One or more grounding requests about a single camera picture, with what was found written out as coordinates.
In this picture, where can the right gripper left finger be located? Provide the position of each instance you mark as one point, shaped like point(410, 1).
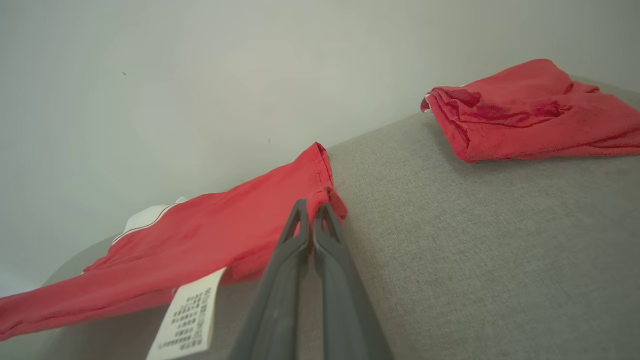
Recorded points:
point(277, 300)

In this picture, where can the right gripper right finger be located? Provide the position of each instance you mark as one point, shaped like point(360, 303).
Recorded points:
point(345, 310)

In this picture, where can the red and white basketball jersey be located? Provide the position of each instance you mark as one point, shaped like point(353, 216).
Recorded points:
point(200, 235)

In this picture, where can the red shorts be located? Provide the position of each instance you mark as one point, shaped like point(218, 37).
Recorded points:
point(530, 120)

